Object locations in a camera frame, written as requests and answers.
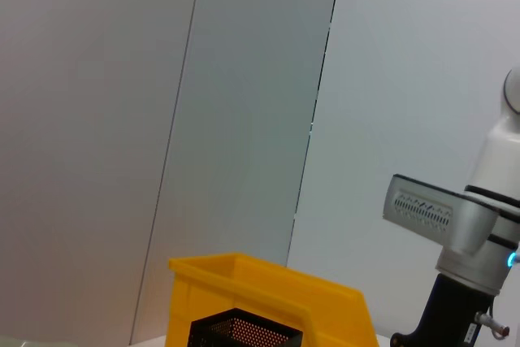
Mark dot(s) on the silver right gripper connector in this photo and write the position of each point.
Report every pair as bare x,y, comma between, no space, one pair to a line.
493,324

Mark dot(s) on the yellow plastic bin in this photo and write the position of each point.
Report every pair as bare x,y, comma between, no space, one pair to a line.
260,282

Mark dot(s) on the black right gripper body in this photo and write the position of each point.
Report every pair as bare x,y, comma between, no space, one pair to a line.
451,314

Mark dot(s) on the black mesh pen holder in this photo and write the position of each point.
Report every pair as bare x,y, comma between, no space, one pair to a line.
243,330

